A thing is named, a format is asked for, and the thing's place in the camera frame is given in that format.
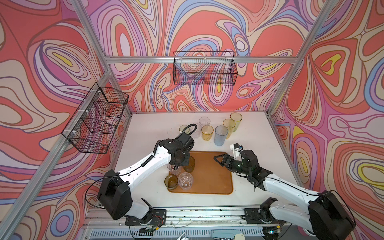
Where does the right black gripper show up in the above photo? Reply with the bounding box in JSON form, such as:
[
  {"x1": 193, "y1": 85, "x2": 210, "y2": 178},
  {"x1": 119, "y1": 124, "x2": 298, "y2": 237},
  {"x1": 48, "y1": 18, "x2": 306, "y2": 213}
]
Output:
[{"x1": 213, "y1": 153, "x2": 251, "y2": 176}]

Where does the pale green glass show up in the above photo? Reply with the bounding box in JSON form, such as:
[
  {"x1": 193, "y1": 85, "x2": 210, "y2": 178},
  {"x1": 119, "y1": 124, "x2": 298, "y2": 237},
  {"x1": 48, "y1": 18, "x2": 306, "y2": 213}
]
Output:
[{"x1": 179, "y1": 125, "x2": 190, "y2": 134}]

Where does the clear faceted glass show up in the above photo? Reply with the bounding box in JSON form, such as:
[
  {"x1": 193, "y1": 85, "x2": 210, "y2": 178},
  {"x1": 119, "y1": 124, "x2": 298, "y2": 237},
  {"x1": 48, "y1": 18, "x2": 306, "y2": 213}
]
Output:
[{"x1": 167, "y1": 164, "x2": 182, "y2": 176}]

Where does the tall clear glass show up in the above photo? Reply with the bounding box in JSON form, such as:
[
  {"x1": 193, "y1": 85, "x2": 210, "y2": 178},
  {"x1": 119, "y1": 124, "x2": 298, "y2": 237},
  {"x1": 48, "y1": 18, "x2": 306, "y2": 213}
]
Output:
[{"x1": 191, "y1": 123, "x2": 202, "y2": 140}]

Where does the tall olive textured glass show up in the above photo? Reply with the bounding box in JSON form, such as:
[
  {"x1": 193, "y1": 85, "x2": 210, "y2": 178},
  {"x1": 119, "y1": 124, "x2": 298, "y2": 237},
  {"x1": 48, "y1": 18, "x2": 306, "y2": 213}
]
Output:
[{"x1": 183, "y1": 156, "x2": 196, "y2": 173}]

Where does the clear glass back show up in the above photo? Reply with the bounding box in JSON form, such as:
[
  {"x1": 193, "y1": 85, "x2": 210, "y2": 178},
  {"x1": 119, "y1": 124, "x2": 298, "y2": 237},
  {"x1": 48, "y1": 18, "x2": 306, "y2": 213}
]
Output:
[{"x1": 178, "y1": 172, "x2": 194, "y2": 191}]

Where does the short amber textured glass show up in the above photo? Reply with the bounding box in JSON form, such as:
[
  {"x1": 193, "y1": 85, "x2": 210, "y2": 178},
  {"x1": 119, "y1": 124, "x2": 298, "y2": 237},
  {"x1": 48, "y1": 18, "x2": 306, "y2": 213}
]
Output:
[{"x1": 164, "y1": 175, "x2": 178, "y2": 190}]

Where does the brown plastic tray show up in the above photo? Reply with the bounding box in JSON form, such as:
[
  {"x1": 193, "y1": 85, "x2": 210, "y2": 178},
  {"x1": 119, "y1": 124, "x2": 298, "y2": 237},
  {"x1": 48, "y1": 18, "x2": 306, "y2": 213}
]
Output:
[{"x1": 169, "y1": 151, "x2": 234, "y2": 195}]

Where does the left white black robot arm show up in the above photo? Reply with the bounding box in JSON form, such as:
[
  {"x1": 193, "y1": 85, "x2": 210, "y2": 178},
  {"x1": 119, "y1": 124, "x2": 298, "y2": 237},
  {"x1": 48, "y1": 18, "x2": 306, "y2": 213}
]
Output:
[{"x1": 97, "y1": 133, "x2": 195, "y2": 220}]

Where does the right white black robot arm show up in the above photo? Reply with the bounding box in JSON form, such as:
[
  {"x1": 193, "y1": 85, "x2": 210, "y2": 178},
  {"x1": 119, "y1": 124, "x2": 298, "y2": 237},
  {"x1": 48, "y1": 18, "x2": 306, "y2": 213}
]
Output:
[{"x1": 214, "y1": 144, "x2": 356, "y2": 240}]

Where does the blue textured glass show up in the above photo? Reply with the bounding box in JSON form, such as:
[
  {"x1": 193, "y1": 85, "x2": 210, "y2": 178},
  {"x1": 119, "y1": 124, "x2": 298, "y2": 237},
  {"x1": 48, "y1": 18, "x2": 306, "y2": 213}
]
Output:
[{"x1": 214, "y1": 125, "x2": 229, "y2": 146}]

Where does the tall yellow glass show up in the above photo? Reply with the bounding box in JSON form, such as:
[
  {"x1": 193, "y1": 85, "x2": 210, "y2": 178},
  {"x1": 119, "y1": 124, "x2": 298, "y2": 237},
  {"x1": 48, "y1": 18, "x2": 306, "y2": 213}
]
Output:
[{"x1": 223, "y1": 119, "x2": 236, "y2": 139}]

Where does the tall light green glass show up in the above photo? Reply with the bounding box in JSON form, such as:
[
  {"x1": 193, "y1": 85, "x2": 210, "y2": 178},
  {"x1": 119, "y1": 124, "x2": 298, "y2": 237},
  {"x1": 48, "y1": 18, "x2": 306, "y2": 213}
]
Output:
[{"x1": 230, "y1": 112, "x2": 243, "y2": 132}]

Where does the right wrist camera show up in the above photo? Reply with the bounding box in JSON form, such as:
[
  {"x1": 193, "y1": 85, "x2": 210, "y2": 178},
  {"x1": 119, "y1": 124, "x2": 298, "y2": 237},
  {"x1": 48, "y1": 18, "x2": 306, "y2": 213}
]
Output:
[{"x1": 233, "y1": 143, "x2": 243, "y2": 152}]

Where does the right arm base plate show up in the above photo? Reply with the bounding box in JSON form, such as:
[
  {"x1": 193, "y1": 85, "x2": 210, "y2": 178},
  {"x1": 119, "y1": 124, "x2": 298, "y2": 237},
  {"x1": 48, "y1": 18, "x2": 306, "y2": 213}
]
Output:
[{"x1": 241, "y1": 208, "x2": 287, "y2": 225}]

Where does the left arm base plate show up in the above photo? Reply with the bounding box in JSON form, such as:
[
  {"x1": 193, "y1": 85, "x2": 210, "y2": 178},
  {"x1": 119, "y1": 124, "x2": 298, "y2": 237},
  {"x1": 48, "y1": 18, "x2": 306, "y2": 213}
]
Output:
[{"x1": 125, "y1": 209, "x2": 167, "y2": 227}]

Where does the black wire basket back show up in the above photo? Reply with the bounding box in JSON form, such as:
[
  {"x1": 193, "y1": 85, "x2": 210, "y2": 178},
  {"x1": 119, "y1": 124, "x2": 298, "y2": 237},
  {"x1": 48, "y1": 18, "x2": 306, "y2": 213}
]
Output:
[{"x1": 173, "y1": 50, "x2": 238, "y2": 86}]

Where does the black wire basket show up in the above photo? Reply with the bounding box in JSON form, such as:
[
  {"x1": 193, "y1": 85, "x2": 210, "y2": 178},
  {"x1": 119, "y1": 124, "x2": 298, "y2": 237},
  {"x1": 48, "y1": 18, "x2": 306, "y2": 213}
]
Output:
[
  {"x1": 62, "y1": 83, "x2": 129, "y2": 154},
  {"x1": 173, "y1": 50, "x2": 238, "y2": 86}
]

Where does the black wire basket left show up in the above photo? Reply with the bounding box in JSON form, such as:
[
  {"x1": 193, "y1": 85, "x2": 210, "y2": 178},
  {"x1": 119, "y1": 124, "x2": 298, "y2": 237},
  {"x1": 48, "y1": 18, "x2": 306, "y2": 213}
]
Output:
[{"x1": 62, "y1": 83, "x2": 129, "y2": 154}]

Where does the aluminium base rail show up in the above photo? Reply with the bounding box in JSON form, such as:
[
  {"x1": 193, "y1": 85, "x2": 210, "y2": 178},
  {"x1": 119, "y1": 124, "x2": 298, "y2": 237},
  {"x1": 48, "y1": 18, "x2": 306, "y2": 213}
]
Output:
[{"x1": 80, "y1": 205, "x2": 334, "y2": 232}]

